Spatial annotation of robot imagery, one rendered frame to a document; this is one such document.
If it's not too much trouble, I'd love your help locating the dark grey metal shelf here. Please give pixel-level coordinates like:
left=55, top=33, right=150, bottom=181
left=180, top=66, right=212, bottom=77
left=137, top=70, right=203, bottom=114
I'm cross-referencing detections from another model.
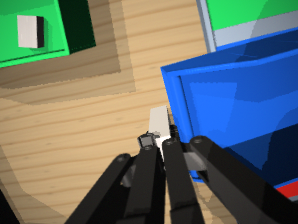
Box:
left=196, top=0, right=298, bottom=204

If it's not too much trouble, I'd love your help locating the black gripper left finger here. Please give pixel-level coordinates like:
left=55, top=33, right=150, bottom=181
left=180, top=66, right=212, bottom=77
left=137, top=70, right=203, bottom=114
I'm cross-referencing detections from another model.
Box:
left=64, top=107, right=166, bottom=224

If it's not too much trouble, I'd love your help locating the green bin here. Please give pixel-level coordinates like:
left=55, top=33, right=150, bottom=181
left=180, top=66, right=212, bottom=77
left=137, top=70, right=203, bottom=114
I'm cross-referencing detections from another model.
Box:
left=0, top=0, right=96, bottom=68

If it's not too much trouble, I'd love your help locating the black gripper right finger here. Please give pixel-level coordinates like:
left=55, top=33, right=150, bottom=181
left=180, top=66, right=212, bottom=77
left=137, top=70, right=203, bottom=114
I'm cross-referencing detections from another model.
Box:
left=158, top=105, right=298, bottom=224

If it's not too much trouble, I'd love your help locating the blue bin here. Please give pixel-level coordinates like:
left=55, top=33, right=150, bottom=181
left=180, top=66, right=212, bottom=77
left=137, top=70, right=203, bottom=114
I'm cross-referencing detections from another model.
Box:
left=165, top=30, right=298, bottom=189

